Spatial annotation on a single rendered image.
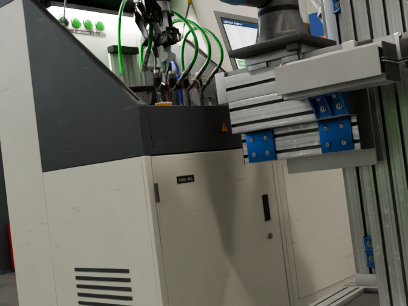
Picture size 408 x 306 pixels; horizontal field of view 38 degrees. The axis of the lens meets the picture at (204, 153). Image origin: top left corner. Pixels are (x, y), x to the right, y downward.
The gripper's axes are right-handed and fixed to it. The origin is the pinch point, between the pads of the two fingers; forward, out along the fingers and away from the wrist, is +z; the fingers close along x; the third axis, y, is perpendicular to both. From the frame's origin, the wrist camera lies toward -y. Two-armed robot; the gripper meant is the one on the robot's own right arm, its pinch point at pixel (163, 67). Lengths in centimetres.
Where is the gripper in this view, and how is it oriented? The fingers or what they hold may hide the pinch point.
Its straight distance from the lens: 229.5
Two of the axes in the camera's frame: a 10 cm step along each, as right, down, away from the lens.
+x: 6.7, -0.6, 7.4
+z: 1.2, 9.9, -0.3
